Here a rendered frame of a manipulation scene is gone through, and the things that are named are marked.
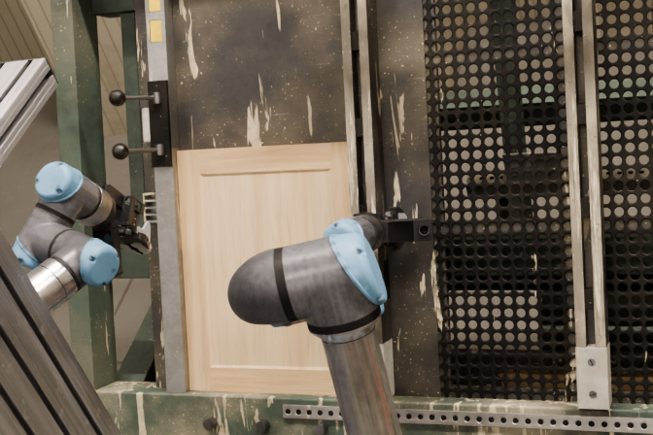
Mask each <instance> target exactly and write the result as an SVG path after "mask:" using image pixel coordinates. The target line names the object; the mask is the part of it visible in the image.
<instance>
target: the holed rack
mask: <svg viewBox="0 0 653 435"><path fill-rule="evenodd" d="M396 413H397V417H398V421H399V423H420V424H443V425H465V426H489V427H511V428H533V429H557V430H579V431H602V432H625V433H647V434H653V418H620V417H594V416H569V415H544V414H517V413H492V412H467V411H440V410H415V409H396ZM283 418H307V419H329V420H343V419H342V416H341V413H340V409H339V407H338V406H313V405H287V404H284V405H283Z"/></svg>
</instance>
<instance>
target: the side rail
mask: <svg viewBox="0 0 653 435"><path fill-rule="evenodd" d="M51 9H52V41H53V58H54V74H55V77H56V79H57V81H58V86H57V87H56V89H55V90H56V107H57V123H58V140H59V156H60V162H64V163H66V164H68V165H69V166H71V167H73V168H75V169H77V170H79V171H80V172H81V173H82V174H83V175H84V176H85V177H87V178H88V179H90V180H91V181H92V182H94V183H95V184H97V185H104V184H106V168H105V151H104V134H103V117H102V100H101V83H100V67H99V49H98V33H97V16H95V15H93V14H92V4H91V0H51ZM72 229H74V230H76V231H79V232H81V233H84V234H86V235H87V236H90V237H92V228H90V227H88V226H86V225H83V224H82V223H80V222H79V221H77V220H75V223H74V225H73V227H72ZM92 238H93V237H92ZM68 303H69V319H70V336H71V350H72V352H73V354H74V355H75V356H76V358H77V359H78V361H79V363H80V364H81V366H82V368H83V370H84V371H85V373H86V375H87V377H88V379H89V380H90V382H91V384H92V386H93V387H94V389H97V388H100V387H102V386H104V385H108V384H110V383H113V382H115V381H117V380H118V369H117V353H116V336H115V319H114V302H113V286H112V282H110V283H108V284H106V285H103V286H100V287H97V286H90V285H86V286H85V287H83V288H82V289H81V290H80V291H78V292H77V293H76V294H75V295H73V296H72V297H71V298H70V299H68Z"/></svg>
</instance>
